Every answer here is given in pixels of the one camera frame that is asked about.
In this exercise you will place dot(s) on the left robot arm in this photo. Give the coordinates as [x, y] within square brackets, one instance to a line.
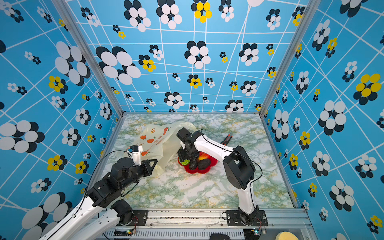
[102, 208]

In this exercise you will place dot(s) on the translucent cream plastic bag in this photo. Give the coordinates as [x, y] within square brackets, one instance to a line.
[161, 143]

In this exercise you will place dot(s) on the yellow round object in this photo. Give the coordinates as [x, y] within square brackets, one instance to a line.
[286, 236]

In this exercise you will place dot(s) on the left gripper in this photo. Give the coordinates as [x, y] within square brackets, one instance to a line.
[146, 165]

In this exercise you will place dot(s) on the aluminium front rail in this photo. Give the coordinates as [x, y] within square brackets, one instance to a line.
[211, 224]

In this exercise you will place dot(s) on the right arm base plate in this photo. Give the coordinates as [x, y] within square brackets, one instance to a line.
[237, 218]

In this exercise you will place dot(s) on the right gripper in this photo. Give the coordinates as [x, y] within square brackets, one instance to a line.
[182, 157]

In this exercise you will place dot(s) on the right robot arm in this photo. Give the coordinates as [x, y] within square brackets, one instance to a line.
[239, 168]

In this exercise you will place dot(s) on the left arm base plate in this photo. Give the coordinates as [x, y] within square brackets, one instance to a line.
[134, 218]

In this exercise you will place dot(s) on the red yellow mango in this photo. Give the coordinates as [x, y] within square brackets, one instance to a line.
[203, 156]

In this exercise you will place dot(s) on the red flower-shaped plate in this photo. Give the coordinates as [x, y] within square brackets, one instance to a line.
[213, 163]

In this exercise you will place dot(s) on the green bumpy fruit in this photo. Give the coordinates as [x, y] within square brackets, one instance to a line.
[184, 162]

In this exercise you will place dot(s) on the dark avocado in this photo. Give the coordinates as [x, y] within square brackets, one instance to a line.
[204, 164]
[193, 165]

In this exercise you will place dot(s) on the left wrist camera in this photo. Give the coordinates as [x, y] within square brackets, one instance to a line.
[135, 153]

